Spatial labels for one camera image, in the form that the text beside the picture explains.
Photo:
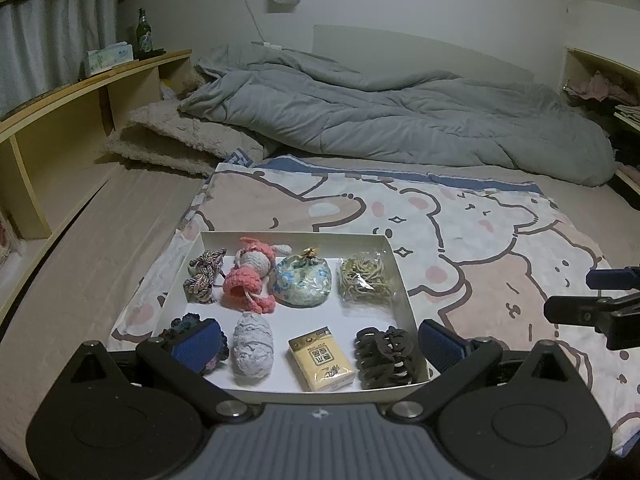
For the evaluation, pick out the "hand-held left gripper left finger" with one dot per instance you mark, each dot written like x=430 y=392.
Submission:
x=197 y=345

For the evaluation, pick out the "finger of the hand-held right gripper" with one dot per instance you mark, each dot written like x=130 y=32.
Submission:
x=615 y=278
x=575 y=310

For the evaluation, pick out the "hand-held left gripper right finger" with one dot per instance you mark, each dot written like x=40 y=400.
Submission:
x=435 y=341

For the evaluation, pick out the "dark crocheted scrunchie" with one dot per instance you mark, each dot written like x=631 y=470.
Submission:
x=175 y=325

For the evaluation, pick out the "black hair claw clip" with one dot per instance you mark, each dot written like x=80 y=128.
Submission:
x=387 y=360

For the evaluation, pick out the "white scrunchie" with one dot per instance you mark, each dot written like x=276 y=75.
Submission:
x=254 y=345

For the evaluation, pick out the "pink white crochet doll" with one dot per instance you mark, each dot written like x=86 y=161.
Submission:
x=247 y=272

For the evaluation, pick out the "clear bag of rubber bands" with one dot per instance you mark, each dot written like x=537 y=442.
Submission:
x=365 y=277

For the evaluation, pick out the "yellow tissue pack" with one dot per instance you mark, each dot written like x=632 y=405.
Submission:
x=322 y=360

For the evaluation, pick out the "white shallow cardboard box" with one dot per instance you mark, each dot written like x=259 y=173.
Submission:
x=310 y=317

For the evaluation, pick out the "embroidered floral round pouch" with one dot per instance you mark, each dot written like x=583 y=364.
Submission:
x=302 y=282

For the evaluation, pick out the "cartoon bear printed blanket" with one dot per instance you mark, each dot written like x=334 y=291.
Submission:
x=500 y=260

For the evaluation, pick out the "pink folded clothes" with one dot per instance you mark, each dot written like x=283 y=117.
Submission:
x=631 y=172

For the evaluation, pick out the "dark clothes pile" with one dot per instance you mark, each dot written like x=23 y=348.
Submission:
x=625 y=147

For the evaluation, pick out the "beige folded clothes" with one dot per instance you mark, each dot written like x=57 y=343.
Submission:
x=629 y=112

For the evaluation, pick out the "pink crumpled clothes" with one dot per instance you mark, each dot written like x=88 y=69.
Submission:
x=597 y=87

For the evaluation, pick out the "beige fluffy folded blanket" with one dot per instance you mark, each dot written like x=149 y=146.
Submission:
x=170 y=135

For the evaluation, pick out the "wooden clothes shelf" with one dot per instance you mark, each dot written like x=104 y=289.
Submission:
x=575 y=65

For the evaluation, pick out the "grey duvet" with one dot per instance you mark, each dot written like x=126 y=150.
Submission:
x=400 y=120

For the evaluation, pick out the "wooden bedside shelf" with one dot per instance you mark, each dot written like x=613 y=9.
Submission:
x=50 y=125

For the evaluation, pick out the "tissue box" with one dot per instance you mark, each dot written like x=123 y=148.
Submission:
x=107 y=60

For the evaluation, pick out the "white charger plug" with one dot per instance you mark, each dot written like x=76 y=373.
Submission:
x=267 y=45

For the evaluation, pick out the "green glass bottle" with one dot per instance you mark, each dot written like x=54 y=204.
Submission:
x=144 y=35

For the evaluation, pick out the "grey curtain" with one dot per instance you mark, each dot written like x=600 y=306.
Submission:
x=50 y=45

